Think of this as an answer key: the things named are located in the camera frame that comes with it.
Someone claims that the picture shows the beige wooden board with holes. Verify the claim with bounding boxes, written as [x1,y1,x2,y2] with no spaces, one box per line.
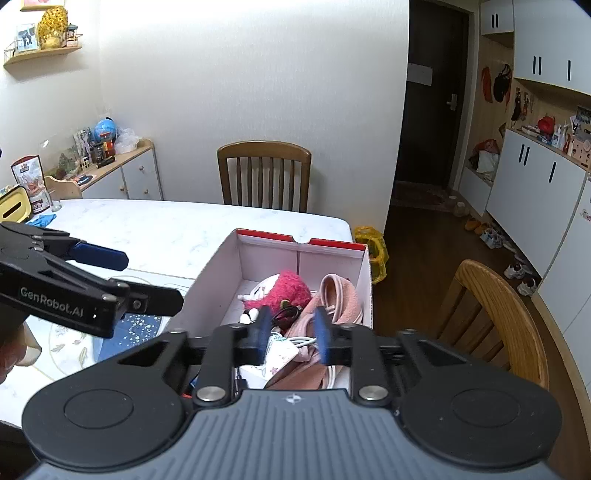
[570,137,591,168]

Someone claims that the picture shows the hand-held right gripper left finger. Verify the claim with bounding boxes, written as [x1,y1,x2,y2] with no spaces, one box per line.
[117,305,274,409]

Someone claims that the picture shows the black hair tie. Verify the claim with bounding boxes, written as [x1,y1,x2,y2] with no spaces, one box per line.
[270,300,306,326]

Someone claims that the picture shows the blue globe toy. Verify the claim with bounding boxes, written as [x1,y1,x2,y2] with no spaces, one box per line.
[93,117,119,142]

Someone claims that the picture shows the red and white snack bag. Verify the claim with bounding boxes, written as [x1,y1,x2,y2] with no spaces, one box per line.
[10,156,52,216]

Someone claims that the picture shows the wooden wall shelf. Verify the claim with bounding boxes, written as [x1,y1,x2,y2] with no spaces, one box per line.
[4,44,84,70]

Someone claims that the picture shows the white cable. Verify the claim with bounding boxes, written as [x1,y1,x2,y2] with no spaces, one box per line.
[272,330,320,350]

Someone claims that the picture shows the person's left hand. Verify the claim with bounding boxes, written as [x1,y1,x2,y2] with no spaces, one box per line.
[0,323,41,384]

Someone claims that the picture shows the pink fleece garment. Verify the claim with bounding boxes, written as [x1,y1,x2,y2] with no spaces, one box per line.
[265,274,365,391]

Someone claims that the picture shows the gold ornament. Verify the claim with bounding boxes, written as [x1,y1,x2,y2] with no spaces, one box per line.
[37,6,73,51]

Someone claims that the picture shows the patterned doormat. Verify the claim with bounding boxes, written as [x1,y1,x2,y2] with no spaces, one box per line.
[392,180,456,213]

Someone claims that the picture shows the white low bench cabinet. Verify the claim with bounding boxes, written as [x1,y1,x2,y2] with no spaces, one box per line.
[459,165,497,217]

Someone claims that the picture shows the hanging doll ornament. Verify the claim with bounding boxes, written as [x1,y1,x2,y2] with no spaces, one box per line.
[510,89,535,124]

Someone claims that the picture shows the small wooden rack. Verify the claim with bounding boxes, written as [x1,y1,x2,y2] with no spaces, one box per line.
[44,175,84,200]

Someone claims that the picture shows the clear plastic bag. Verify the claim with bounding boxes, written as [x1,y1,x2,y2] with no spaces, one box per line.
[115,128,140,154]

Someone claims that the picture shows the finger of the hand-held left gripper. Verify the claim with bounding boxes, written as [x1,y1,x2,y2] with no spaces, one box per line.
[0,222,129,272]
[0,258,185,340]

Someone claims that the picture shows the small photo frame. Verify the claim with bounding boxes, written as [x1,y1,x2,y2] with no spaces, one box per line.
[16,24,39,52]

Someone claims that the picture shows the white shoe cabinet black handles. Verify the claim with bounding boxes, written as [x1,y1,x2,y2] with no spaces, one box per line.
[486,128,591,280]

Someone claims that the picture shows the blue speckled placemat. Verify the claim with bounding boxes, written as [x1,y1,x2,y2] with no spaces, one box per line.
[95,313,167,365]

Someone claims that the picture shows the wooden chair straight back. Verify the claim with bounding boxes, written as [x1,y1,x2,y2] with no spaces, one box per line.
[217,141,312,213]

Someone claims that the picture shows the yellow tissue box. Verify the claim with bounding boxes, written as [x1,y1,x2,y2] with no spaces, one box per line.
[0,185,33,223]

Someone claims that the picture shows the white upper cabinet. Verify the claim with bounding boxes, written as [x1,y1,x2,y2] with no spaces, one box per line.
[479,0,591,95]

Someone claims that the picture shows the wooden chair curved back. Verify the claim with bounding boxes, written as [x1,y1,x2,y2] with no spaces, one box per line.
[436,259,550,391]

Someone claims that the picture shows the white sideboard wooden top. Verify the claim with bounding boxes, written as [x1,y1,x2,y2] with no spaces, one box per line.
[44,138,164,202]

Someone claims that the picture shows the dark entrance door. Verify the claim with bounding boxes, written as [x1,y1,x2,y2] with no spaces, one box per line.
[405,0,472,191]

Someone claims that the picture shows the black hanging bag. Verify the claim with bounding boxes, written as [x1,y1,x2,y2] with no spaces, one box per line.
[492,64,513,106]

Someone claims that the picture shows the white cardboard box red rim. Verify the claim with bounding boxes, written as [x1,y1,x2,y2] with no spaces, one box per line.
[161,227,374,402]

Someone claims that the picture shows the white tall cabinet with sticker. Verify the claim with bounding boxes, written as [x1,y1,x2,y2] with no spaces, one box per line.
[531,173,591,354]

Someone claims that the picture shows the pink fuzzy plush toy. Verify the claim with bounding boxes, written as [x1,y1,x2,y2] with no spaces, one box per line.
[238,270,313,315]

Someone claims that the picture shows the yellow plastic bag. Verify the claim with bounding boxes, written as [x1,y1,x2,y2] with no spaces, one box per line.
[353,225,389,284]

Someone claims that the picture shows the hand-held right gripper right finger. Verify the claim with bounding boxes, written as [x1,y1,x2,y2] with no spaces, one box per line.
[314,307,468,409]

